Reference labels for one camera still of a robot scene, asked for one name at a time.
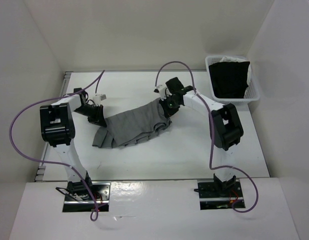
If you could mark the white plastic basket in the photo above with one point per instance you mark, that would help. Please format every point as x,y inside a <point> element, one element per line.
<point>251,93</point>

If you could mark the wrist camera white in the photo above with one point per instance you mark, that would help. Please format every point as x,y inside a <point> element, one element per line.
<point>98,98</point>
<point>162,91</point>

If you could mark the grey pleated skirt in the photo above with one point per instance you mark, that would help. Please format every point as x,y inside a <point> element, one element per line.
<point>132,127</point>

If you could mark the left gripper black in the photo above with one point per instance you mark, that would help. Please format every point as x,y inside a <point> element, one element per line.
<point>99,118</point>

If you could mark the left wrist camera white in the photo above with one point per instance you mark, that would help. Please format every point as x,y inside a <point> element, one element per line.
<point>98,98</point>

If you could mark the black skirt in basket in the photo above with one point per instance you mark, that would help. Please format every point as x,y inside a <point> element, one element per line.
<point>229,79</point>

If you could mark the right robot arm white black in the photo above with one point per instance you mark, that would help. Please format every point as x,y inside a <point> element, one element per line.
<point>225,127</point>

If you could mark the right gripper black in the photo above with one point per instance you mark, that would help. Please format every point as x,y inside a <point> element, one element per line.
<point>168,112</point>

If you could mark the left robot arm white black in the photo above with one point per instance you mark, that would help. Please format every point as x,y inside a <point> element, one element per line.
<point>58,129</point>

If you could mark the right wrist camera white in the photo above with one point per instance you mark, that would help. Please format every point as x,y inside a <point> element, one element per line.
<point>162,91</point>

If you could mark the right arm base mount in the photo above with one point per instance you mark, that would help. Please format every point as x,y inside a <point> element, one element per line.
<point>211,198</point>

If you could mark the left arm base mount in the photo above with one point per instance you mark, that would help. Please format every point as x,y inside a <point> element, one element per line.
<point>74,203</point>

